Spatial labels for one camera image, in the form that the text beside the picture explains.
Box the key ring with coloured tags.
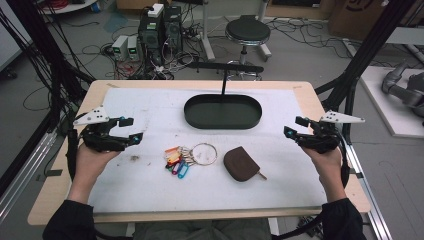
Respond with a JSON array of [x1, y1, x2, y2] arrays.
[[164, 142, 219, 180]]

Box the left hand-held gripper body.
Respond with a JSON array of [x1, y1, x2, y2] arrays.
[[72, 105, 134, 154]]

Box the tangle of floor cables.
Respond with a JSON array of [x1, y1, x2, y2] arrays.
[[99, 41, 204, 81]]

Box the person's left hand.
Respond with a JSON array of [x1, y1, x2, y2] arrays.
[[75, 142, 123, 183]]

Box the grey power supply unit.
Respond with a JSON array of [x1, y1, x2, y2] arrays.
[[127, 35, 142, 62], [111, 34, 130, 62]]

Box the black oval tray rack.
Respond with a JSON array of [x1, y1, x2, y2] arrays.
[[183, 61, 265, 130]]

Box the brown zip pouch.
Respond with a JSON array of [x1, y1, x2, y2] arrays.
[[223, 145, 268, 183]]

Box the round white table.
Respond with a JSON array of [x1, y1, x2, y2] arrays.
[[39, 0, 98, 15]]

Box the black frame post with cables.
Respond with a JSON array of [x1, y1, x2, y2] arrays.
[[0, 0, 96, 134]]

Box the black computer tower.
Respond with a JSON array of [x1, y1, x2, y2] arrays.
[[137, 9, 165, 66], [163, 5, 184, 55]]

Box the white box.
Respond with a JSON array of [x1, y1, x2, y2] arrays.
[[147, 3, 165, 19]]

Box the black round stool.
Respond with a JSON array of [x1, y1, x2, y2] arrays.
[[225, 14, 273, 81]]

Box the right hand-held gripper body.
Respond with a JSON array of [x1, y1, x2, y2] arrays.
[[293, 110, 366, 155]]

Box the aluminium rail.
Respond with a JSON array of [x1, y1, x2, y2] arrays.
[[343, 139, 393, 240], [0, 128, 58, 223]]

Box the white desk leg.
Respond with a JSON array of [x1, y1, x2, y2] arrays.
[[255, 0, 273, 62], [199, 0, 216, 62]]

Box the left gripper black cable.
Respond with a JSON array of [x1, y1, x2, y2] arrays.
[[65, 128, 80, 183]]

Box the large cardboard box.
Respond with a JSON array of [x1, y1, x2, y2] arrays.
[[328, 0, 424, 42]]

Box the white floor platform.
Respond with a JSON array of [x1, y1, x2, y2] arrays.
[[359, 65, 424, 139]]

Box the black floor cables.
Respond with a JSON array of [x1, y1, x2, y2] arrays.
[[266, 16, 354, 60]]

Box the person's right hand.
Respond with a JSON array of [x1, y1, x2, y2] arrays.
[[301, 146, 344, 183]]

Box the white table mat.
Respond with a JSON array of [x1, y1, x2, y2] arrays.
[[88, 87, 329, 214]]

